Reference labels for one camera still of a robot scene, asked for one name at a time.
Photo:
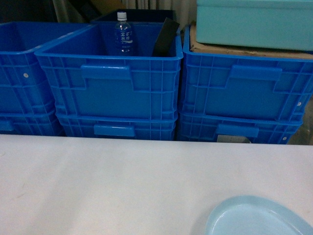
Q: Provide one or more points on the blue crate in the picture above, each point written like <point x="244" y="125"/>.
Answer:
<point x="24" y="88"/>
<point x="44" y="124"/>
<point x="244" y="86"/>
<point x="117" y="128"/>
<point x="90" y="78"/>
<point x="205" y="128"/>

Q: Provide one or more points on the blue crate right bottom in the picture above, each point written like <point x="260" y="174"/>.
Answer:
<point x="205" y="128"/>

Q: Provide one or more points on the blue crate left top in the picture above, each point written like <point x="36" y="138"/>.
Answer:
<point x="24" y="88"/>

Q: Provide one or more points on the blue crate centre top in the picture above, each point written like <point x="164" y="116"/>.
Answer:
<point x="90" y="78"/>

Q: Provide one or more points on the light blue oval tray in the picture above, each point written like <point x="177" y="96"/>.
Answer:
<point x="252" y="215"/>

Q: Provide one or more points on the clear plastic water bottle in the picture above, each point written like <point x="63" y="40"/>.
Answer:
<point x="123" y="35"/>

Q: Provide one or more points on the teal foam box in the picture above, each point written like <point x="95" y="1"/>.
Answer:
<point x="277" y="24"/>

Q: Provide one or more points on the blue crate centre bottom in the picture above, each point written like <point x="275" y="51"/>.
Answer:
<point x="117" y="128"/>

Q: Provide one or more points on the blue crate right top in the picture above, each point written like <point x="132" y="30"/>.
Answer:
<point x="244" y="86"/>

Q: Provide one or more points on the black flat board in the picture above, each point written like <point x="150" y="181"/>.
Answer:
<point x="166" y="36"/>

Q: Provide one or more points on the blue crate left bottom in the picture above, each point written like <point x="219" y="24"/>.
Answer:
<point x="44" y="124"/>

